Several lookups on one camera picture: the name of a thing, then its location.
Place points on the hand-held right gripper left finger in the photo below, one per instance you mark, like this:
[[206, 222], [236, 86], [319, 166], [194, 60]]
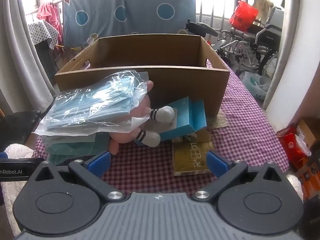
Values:
[[100, 162]]

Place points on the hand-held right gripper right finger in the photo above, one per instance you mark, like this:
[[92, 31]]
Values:
[[217, 163]]

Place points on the teal knitted towel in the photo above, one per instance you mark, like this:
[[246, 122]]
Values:
[[72, 150]]

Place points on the pink plush toy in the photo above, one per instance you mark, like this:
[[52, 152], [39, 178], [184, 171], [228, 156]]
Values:
[[120, 137]]

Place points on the blue paper carton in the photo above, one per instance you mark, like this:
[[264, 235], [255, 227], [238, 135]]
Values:
[[185, 120]]

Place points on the bagged blue face masks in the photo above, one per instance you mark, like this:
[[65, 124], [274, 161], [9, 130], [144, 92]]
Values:
[[87, 105]]

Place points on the brown cardboard box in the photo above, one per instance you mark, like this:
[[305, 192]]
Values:
[[175, 85]]

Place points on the white fluffy cloth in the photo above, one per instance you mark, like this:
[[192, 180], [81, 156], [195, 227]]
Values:
[[17, 151]]

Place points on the gold foil packet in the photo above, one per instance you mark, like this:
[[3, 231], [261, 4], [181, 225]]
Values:
[[190, 157]]

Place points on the burlap mat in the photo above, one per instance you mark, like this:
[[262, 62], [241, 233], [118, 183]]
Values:
[[217, 122]]

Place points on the red snack packet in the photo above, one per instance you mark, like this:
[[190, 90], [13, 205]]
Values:
[[292, 145]]

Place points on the pale green plastic bag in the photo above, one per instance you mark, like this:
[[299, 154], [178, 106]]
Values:
[[257, 85]]

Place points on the orange box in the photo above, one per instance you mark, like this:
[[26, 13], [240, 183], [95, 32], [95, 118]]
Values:
[[310, 177]]

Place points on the yellow rod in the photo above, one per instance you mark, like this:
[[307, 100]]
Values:
[[75, 48]]

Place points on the grey window curtain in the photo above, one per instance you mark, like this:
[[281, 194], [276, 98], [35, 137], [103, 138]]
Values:
[[295, 42], [17, 55]]

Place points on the black wheelchair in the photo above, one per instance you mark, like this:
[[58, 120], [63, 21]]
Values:
[[265, 37]]

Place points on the white polka-dot cloth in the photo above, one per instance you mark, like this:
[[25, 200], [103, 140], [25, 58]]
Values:
[[41, 33]]

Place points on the red plastic bag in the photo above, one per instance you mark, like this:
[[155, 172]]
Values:
[[243, 15]]

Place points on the pink garment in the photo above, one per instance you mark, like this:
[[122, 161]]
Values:
[[48, 15]]

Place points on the beige towel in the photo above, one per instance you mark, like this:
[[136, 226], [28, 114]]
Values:
[[262, 7]]

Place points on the blue printed blanket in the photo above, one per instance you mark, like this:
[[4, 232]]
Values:
[[150, 0]]

